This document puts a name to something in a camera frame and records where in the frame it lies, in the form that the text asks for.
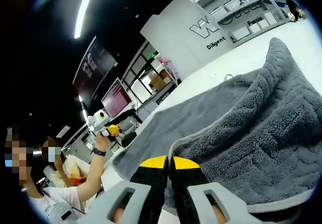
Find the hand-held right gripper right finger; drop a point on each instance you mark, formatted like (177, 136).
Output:
(193, 191)

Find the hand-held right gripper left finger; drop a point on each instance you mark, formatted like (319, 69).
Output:
(141, 191)

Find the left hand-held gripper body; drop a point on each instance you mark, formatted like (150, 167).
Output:
(98, 120)

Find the grey towel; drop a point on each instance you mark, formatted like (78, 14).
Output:
(251, 133)

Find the person's left hand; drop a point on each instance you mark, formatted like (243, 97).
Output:
(102, 142)

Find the purple wrist band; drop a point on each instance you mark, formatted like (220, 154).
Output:
(99, 151)

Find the pink desktop monitor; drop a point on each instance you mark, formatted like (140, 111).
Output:
(117, 99)

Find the cardboard box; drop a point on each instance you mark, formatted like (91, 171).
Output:
(158, 80)

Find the white chest device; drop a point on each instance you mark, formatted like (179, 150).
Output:
(61, 212)

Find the pink hanging item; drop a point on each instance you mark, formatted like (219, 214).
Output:
(164, 60)

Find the long ceiling light strip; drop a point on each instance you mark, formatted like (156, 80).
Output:
(84, 10)

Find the white table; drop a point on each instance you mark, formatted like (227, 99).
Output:
(241, 60)

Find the grey metal shelving rack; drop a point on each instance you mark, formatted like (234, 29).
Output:
(241, 10)

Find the large dark wall screen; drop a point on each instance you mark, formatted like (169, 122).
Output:
(94, 70)

